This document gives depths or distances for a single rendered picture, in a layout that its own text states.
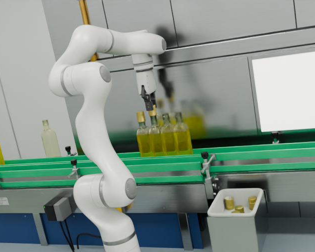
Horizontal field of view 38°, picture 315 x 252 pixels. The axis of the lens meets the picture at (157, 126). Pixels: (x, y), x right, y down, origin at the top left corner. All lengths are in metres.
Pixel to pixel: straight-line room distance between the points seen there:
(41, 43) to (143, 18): 3.99
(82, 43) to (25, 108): 4.81
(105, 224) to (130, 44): 0.68
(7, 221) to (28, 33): 3.93
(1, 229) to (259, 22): 1.59
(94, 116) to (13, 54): 4.80
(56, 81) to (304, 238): 1.16
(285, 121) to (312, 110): 0.12
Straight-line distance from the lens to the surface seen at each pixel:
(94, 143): 1.53
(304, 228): 2.07
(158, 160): 1.97
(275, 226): 2.10
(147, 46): 1.80
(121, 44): 1.74
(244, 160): 1.88
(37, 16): 5.98
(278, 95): 1.95
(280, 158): 1.86
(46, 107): 6.16
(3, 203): 2.38
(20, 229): 2.43
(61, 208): 2.10
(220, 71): 1.97
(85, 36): 1.59
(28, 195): 2.27
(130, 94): 2.17
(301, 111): 1.96
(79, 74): 1.50
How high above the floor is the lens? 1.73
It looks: 14 degrees down
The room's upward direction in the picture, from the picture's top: 11 degrees counter-clockwise
